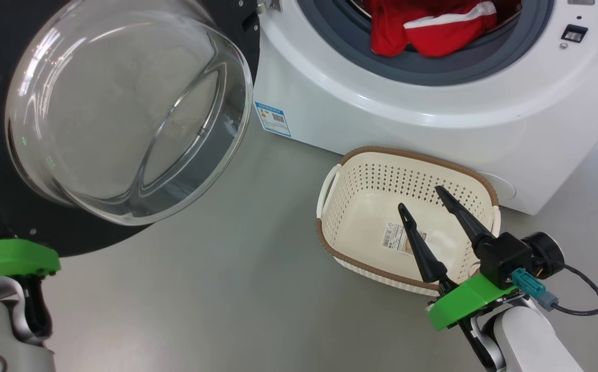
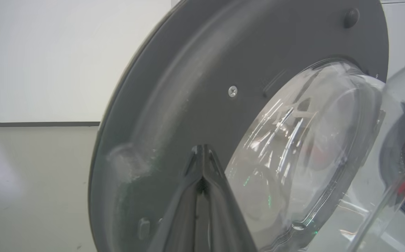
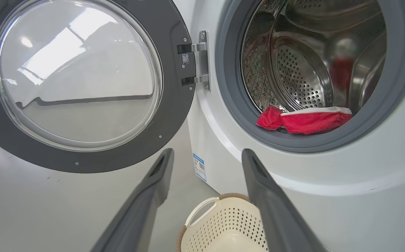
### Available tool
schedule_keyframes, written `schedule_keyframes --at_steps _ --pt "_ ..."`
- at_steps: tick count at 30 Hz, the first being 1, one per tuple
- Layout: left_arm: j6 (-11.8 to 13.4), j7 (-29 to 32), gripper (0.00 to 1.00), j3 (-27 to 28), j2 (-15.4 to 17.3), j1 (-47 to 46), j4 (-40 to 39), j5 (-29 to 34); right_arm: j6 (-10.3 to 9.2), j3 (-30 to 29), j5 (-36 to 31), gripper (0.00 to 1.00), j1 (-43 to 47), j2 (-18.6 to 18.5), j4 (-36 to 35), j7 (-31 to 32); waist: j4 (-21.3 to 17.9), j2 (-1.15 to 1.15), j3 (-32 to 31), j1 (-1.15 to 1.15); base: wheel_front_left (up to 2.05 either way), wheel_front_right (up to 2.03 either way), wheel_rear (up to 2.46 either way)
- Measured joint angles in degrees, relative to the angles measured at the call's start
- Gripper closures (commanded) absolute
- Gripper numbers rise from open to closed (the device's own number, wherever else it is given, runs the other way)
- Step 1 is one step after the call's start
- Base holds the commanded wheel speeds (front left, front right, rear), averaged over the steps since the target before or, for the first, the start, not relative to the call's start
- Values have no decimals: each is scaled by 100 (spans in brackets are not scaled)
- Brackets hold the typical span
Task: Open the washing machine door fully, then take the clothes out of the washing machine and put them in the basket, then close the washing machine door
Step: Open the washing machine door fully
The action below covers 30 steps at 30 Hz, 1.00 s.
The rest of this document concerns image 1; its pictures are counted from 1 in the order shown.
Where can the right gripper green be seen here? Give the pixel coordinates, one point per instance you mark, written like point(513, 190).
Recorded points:
point(464, 302)

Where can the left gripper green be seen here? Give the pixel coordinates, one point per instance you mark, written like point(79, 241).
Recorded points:
point(10, 257)

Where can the black round glass washer door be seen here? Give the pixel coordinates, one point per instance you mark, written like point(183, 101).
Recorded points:
point(123, 113)

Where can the red and white garment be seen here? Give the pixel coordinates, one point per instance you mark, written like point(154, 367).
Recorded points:
point(443, 36)

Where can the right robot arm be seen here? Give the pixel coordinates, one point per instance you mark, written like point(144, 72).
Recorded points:
point(531, 341)

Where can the cream perforated laundry basket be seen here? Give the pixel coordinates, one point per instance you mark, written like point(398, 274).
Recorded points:
point(366, 206)

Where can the white front-load washing machine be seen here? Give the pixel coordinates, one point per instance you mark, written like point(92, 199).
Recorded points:
point(433, 124)

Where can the black door latch slot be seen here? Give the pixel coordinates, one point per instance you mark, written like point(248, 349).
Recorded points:
point(574, 33)

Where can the paper product label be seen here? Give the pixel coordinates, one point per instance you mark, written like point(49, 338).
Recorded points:
point(394, 237)

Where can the round white filter cover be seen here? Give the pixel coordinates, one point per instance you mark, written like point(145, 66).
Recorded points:
point(504, 188)

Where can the blue energy label sticker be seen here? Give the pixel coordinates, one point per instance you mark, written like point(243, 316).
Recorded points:
point(273, 119)

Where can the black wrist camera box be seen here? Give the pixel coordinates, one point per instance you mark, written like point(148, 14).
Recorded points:
point(505, 258)

